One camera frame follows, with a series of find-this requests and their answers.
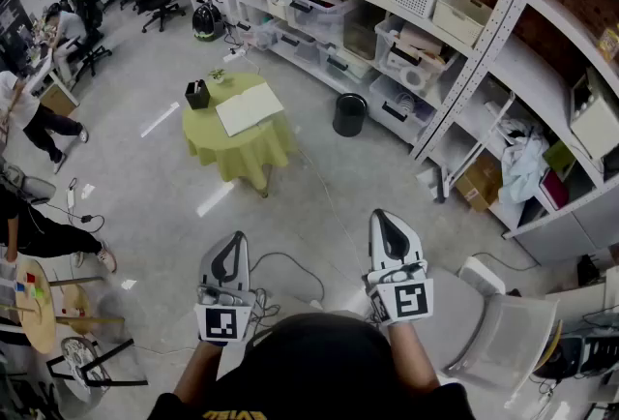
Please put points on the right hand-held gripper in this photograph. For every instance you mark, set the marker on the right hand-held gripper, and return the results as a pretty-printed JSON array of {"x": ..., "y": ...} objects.
[{"x": 411, "y": 299}]

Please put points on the cardboard box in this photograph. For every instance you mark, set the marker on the cardboard box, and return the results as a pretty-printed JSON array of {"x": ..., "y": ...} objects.
[
  {"x": 58, "y": 101},
  {"x": 479, "y": 186}
]

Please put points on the cream microwave oven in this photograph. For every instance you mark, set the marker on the cream microwave oven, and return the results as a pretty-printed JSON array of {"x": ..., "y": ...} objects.
[{"x": 597, "y": 118}]

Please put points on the black frame patterned chair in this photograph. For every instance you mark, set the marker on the black frame patterned chair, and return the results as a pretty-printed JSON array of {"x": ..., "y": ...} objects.
[{"x": 77, "y": 357}]

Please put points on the person's left forearm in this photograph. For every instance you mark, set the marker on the person's left forearm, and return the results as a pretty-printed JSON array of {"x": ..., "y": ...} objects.
[{"x": 198, "y": 369}]

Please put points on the wooden stool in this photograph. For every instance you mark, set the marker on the wooden stool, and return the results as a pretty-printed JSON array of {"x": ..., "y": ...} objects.
[{"x": 75, "y": 302}]

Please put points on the black power adapter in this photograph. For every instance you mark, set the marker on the black power adapter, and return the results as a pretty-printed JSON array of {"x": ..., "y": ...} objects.
[{"x": 87, "y": 218}]

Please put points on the cream storage basket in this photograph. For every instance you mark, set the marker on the cream storage basket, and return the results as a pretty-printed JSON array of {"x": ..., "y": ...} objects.
[{"x": 459, "y": 19}]

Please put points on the green box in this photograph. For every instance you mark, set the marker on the green box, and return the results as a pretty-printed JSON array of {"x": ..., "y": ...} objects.
[{"x": 558, "y": 157}]

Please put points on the small potted plant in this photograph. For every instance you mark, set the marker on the small potted plant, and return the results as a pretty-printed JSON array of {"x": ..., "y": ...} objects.
[{"x": 220, "y": 75}]

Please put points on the translucent white chair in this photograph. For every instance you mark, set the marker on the translucent white chair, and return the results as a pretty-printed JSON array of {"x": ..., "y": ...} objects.
[{"x": 512, "y": 340}]

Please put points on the white power strip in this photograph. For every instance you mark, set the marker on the white power strip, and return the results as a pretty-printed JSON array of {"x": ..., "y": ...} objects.
[{"x": 235, "y": 54}]

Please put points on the black waste bin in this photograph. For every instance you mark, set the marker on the black waste bin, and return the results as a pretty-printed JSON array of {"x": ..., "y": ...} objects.
[{"x": 348, "y": 118}]

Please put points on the person's right forearm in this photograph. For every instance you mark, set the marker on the person's right forearm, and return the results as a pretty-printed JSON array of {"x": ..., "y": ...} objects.
[{"x": 411, "y": 355}]

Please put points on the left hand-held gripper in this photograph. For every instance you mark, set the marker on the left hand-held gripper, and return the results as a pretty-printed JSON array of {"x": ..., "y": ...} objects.
[{"x": 220, "y": 323}]

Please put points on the green block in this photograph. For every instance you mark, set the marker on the green block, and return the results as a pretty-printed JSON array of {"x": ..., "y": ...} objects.
[{"x": 37, "y": 292}]

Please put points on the white cloth bundle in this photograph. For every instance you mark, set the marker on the white cloth bundle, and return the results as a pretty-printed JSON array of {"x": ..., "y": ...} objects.
[{"x": 522, "y": 166}]

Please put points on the round wooden table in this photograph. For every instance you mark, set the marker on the round wooden table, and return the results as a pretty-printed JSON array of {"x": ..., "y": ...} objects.
[{"x": 38, "y": 321}]

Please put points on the row of clear storage bins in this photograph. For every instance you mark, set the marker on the row of clear storage bins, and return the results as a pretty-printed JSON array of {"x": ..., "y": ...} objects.
[{"x": 314, "y": 16}]

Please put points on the black pen holder box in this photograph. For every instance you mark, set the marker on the black pen holder box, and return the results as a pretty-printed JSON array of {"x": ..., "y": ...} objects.
[{"x": 197, "y": 96}]

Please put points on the blue cover notebook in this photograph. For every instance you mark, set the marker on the blue cover notebook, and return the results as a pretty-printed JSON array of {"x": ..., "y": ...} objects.
[{"x": 249, "y": 110}]

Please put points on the person's black t-shirt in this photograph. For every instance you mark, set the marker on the person's black t-shirt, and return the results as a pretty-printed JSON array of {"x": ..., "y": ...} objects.
[{"x": 314, "y": 369}]

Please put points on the round table green tablecloth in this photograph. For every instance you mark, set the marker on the round table green tablecloth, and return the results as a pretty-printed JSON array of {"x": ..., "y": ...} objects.
[{"x": 242, "y": 152}]

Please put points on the white power adapter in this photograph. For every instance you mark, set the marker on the white power adapter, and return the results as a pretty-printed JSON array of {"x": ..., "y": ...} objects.
[{"x": 70, "y": 198}]

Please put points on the white metal shelving rack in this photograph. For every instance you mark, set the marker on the white metal shelving rack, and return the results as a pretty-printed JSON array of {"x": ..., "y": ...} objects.
[{"x": 527, "y": 69}]

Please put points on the pink box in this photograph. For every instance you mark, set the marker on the pink box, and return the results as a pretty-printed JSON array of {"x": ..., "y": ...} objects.
[{"x": 553, "y": 189}]

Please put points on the black rounded backpack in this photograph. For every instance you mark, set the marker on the black rounded backpack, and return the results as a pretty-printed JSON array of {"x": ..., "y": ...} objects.
[{"x": 208, "y": 21}]

